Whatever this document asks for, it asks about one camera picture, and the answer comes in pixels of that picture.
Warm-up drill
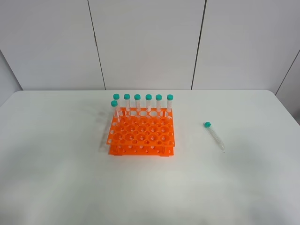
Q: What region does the test tube with green cap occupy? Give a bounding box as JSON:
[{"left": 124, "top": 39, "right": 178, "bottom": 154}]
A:
[{"left": 203, "top": 121, "right": 225, "bottom": 152}]

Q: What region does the orange test tube rack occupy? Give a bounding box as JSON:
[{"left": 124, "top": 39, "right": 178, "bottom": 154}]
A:
[{"left": 106, "top": 107, "right": 175, "bottom": 157}]

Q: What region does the back row tube far right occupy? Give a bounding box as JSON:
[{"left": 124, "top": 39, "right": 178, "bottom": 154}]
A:
[{"left": 166, "top": 94, "right": 173, "bottom": 113}]

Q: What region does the second row tube left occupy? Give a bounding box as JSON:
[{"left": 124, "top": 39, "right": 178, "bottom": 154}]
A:
[{"left": 111, "top": 100, "right": 120, "bottom": 123}]

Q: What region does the back row tube far left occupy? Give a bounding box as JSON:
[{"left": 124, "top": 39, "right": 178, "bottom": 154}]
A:
[{"left": 112, "top": 93, "right": 122, "bottom": 117}]

